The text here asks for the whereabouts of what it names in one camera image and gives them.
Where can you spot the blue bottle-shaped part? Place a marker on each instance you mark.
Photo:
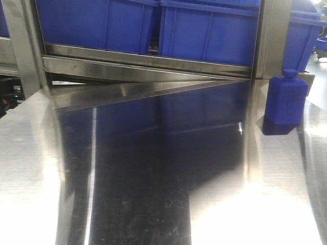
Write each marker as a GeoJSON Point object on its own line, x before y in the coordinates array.
{"type": "Point", "coordinates": [286, 98]}

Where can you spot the stainless steel shelf rack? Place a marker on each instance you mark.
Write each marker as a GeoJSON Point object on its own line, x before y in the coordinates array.
{"type": "Point", "coordinates": [24, 54]}

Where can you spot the blue plastic bin left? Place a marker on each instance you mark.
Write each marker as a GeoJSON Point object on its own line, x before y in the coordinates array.
{"type": "Point", "coordinates": [124, 26]}

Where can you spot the blue plastic bin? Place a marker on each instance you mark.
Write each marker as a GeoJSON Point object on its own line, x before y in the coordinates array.
{"type": "Point", "coordinates": [124, 26]}
{"type": "Point", "coordinates": [206, 31]}

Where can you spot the blue plastic bin right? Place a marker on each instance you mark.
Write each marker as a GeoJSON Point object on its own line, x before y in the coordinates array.
{"type": "Point", "coordinates": [206, 31]}

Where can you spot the blue bin outside rack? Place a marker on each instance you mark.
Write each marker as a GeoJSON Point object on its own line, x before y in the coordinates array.
{"type": "Point", "coordinates": [303, 30]}

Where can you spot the distant blue bin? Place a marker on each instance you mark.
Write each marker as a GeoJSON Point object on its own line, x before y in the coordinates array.
{"type": "Point", "coordinates": [321, 43]}

